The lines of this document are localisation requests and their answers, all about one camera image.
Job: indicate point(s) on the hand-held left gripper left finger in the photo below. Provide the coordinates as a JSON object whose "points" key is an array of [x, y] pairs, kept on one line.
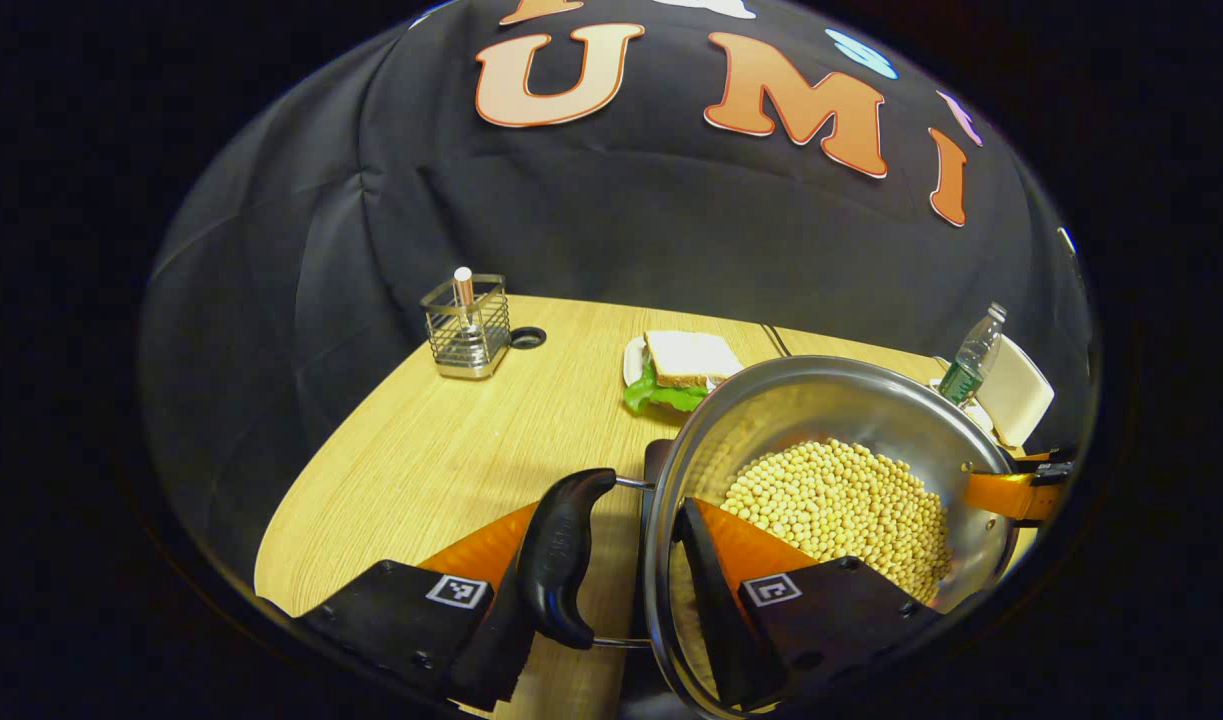
{"points": [[491, 660]]}

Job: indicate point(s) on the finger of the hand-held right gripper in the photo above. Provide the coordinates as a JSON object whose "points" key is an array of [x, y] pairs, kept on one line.
{"points": [[1001, 493]]}

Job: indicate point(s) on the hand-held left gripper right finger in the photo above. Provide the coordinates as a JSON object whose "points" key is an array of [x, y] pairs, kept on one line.
{"points": [[716, 620]]}

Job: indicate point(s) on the white toaster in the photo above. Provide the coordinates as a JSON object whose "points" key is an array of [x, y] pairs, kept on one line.
{"points": [[1016, 390]]}

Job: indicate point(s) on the clear plastic water bottle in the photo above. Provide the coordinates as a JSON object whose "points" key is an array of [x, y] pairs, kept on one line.
{"points": [[966, 360]]}

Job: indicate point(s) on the pile of soybeans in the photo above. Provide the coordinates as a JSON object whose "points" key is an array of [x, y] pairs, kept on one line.
{"points": [[841, 510]]}

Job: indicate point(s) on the sandwich with lettuce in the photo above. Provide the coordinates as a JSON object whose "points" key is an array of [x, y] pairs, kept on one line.
{"points": [[686, 365]]}

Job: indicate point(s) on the small white plate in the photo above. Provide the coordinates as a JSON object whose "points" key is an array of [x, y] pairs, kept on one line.
{"points": [[633, 362]]}

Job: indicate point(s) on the copper capped white tube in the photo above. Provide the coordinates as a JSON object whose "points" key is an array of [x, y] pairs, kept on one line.
{"points": [[463, 290]]}

